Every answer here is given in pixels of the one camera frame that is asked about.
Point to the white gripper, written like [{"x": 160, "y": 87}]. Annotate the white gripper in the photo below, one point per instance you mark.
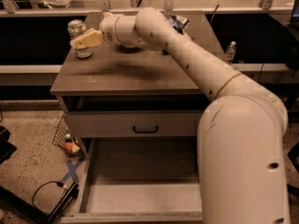
[{"x": 107, "y": 28}]

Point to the green white 7up can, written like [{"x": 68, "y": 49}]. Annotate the green white 7up can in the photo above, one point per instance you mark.
[{"x": 76, "y": 28}]

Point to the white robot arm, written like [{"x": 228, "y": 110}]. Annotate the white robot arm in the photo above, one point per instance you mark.
[{"x": 240, "y": 134}]

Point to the grey drawer cabinet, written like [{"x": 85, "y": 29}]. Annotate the grey drawer cabinet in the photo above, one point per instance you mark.
[{"x": 117, "y": 80}]

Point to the closed grey upper drawer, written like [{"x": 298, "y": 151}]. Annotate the closed grey upper drawer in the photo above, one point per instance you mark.
[{"x": 132, "y": 124}]

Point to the open grey drawer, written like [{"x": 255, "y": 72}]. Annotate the open grey drawer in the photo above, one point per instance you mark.
[{"x": 135, "y": 180}]

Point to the blue chip bag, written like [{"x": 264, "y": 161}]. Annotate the blue chip bag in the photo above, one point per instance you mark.
[{"x": 178, "y": 22}]

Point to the orange bottle in basket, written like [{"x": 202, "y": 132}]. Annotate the orange bottle in basket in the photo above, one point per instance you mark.
[{"x": 71, "y": 145}]

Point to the clear plastic water bottle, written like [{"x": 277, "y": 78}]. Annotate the clear plastic water bottle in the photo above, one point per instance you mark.
[{"x": 230, "y": 51}]

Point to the wire mesh basket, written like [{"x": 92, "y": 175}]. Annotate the wire mesh basket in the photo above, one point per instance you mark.
[{"x": 59, "y": 138}]

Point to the black stand base with cable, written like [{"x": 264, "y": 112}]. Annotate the black stand base with cable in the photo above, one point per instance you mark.
[{"x": 42, "y": 209}]

